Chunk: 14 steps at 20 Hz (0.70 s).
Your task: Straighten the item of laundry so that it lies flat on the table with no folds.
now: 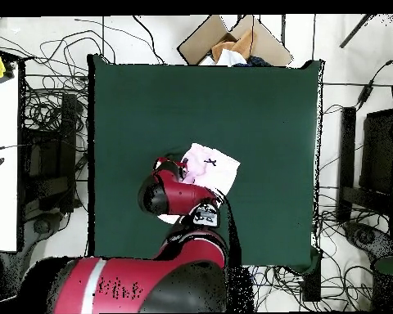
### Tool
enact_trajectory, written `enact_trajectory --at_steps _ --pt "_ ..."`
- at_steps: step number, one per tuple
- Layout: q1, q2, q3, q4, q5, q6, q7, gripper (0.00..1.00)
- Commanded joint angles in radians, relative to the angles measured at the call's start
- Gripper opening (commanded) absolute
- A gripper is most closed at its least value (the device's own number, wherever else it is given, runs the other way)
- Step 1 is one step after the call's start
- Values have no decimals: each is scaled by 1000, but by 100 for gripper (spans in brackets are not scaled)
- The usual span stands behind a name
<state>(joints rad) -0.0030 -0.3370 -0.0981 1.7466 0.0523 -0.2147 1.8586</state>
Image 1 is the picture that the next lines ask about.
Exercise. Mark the white side table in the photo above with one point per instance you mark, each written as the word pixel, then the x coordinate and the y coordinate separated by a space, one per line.
pixel 1 196

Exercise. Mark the dark blue cloth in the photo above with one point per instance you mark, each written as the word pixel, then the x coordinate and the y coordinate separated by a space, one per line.
pixel 257 61

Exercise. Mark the black long bar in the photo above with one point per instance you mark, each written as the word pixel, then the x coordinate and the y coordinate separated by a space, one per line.
pixel 346 157

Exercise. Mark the orange cloth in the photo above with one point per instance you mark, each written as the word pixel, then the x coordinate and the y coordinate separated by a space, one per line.
pixel 242 44

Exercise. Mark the dark thin pole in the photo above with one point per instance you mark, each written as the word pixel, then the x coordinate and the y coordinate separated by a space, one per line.
pixel 355 31

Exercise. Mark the pink baby pants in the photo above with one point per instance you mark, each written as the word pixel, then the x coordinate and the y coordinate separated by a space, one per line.
pixel 216 173

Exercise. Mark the grey round stand base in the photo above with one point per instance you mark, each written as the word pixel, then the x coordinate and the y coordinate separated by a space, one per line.
pixel 44 225

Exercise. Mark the dark green table cloth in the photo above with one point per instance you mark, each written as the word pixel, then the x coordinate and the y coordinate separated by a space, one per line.
pixel 249 114

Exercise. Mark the open cardboard box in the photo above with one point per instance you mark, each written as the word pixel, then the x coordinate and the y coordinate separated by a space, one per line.
pixel 203 36

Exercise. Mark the black equipment rack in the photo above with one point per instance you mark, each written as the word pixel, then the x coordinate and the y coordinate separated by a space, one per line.
pixel 49 163

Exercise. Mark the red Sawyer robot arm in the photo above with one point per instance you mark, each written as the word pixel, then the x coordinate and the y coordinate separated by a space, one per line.
pixel 144 287

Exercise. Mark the black flat monitor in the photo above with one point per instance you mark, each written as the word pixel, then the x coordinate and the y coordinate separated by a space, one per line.
pixel 378 153

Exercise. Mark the black power adapter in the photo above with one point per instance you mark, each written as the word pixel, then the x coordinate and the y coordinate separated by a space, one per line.
pixel 365 92

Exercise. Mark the white cloth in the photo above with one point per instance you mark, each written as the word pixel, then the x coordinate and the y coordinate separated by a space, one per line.
pixel 229 59

